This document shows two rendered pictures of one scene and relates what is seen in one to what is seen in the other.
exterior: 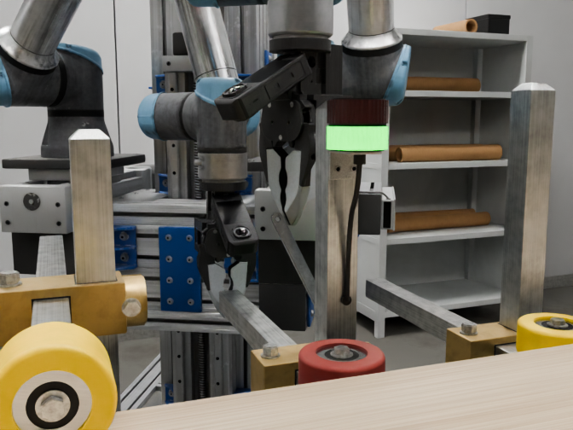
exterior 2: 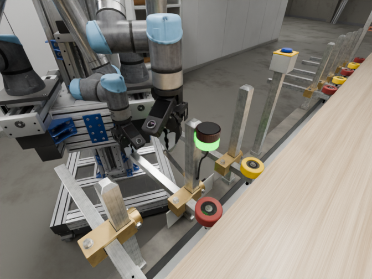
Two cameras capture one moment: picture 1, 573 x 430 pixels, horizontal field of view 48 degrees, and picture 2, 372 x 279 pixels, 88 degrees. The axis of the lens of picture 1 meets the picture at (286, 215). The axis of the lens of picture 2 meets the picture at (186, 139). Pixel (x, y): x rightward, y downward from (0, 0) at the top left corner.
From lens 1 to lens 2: 0.44 m
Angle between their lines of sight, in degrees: 37
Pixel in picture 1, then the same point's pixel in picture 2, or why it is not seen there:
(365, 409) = (233, 242)
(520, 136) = (241, 104)
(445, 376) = (241, 209)
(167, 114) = (88, 94)
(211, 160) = (117, 114)
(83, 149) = (108, 195)
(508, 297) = (231, 148)
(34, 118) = not seen: outside the picture
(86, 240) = (117, 218)
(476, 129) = not seen: hidden behind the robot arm
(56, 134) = (13, 84)
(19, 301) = (98, 252)
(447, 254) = not seen: hidden behind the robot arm
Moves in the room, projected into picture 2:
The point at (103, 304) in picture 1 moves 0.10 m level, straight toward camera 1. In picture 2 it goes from (128, 231) to (152, 267)
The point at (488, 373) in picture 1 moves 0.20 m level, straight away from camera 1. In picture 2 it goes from (250, 202) to (230, 157)
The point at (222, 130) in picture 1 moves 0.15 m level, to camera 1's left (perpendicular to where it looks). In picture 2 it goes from (119, 102) to (71, 111)
